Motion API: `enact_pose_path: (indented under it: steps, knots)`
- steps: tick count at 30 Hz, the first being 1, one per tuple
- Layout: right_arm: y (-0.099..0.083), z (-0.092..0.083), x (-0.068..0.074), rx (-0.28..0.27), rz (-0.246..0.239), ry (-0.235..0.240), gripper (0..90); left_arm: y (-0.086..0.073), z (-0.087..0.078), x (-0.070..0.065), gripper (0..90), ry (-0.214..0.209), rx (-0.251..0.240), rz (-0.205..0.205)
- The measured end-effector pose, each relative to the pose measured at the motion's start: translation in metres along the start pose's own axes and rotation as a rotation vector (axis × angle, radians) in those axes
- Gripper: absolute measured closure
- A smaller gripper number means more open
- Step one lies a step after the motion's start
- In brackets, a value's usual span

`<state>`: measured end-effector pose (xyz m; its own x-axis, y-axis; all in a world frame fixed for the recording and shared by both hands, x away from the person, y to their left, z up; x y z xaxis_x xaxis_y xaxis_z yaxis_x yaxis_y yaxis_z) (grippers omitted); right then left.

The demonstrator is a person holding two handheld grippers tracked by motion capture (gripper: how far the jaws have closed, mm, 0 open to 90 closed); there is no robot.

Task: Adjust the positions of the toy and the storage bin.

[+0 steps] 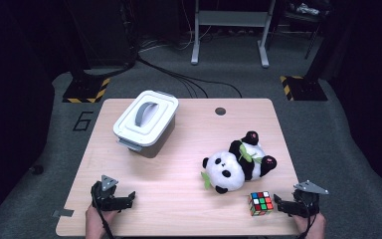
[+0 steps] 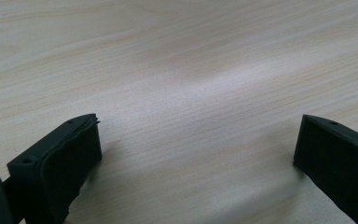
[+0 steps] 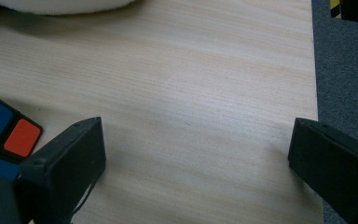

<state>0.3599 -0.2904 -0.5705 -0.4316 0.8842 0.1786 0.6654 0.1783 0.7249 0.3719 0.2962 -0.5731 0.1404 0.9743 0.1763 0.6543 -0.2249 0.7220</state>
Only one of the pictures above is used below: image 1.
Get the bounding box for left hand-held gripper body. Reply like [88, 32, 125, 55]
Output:
[91, 174, 127, 212]

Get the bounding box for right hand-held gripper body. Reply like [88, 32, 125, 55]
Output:
[289, 179, 330, 218]

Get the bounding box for colourful puzzle cube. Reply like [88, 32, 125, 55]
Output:
[248, 190, 275, 217]

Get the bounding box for panda plush toy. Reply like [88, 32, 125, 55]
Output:
[200, 129, 279, 195]

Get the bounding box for white lid with grey handle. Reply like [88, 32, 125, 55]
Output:
[112, 90, 180, 148]

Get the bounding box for person's right hand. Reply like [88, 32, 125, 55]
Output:
[291, 212, 327, 239]

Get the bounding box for person's left hand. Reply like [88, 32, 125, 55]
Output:
[85, 204, 117, 239]

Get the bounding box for grey tape piece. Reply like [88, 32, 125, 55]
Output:
[52, 208, 75, 218]

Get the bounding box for small black floor object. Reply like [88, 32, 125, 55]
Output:
[29, 164, 45, 176]

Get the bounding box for black stand with striped base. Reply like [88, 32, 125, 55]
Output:
[62, 0, 111, 104]
[280, 0, 337, 102]

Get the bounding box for dark chair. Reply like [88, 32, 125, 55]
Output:
[272, 0, 333, 61]

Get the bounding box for white metal stand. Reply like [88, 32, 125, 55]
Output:
[190, 0, 278, 69]

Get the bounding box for grey cloth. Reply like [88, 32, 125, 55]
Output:
[294, 2, 321, 16]

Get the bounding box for right hand-held gripper cable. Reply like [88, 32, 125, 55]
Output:
[297, 198, 318, 239]

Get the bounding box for hand-held gripper cable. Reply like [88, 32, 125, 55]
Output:
[92, 190, 116, 239]
[297, 198, 318, 239]

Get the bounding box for left hand-held gripper cable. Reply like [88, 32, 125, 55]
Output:
[92, 190, 116, 239]

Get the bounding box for black floor cables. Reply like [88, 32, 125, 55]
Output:
[135, 54, 243, 100]

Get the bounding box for tangle of light cables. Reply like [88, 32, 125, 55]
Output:
[138, 26, 213, 53]

